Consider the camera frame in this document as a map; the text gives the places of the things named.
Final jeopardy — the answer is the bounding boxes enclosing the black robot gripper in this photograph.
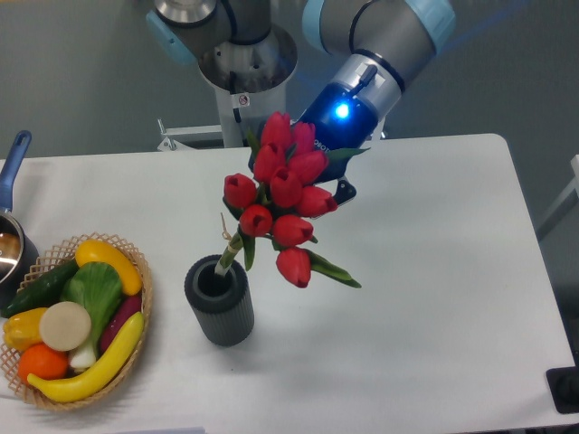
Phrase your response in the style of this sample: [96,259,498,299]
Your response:
[292,52,403,221]

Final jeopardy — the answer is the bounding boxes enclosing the red tulip bouquet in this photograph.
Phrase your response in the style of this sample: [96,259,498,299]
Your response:
[214,112,362,288]

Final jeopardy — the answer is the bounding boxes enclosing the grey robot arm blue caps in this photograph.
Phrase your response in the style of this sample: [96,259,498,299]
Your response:
[147,1,456,203]

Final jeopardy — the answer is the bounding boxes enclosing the dark grey ribbed vase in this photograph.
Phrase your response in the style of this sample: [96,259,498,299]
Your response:
[184,255,254,347]

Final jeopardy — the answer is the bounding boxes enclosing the purple sweet potato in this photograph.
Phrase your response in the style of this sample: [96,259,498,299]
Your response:
[99,294,142,354]

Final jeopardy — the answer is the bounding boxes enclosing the green bok choy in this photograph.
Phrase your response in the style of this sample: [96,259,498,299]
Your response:
[60,262,122,373]

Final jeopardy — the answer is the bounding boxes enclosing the woven wicker basket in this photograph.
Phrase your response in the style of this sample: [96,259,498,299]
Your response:
[1,232,153,411]

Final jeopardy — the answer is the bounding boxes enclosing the black device at table edge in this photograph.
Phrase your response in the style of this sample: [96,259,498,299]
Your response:
[546,366,578,414]

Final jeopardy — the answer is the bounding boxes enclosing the green cucumber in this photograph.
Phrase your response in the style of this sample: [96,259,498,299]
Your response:
[1,259,79,318]

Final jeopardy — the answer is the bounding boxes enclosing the yellow banana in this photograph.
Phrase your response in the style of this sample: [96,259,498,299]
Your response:
[27,312,145,403]

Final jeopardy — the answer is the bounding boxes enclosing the orange fruit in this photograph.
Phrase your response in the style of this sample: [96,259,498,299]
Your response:
[17,344,69,383]

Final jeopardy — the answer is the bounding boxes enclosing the yellow bell pepper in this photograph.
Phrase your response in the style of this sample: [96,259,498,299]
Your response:
[3,307,48,352]

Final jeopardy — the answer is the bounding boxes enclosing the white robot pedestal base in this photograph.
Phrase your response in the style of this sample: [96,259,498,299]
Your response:
[156,76,389,153]

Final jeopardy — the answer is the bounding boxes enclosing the white frame at right edge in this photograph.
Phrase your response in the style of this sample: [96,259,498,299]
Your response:
[536,155,578,242]

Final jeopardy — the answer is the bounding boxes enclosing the blue handled saucepan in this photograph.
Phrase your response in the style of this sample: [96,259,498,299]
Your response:
[1,130,38,308]

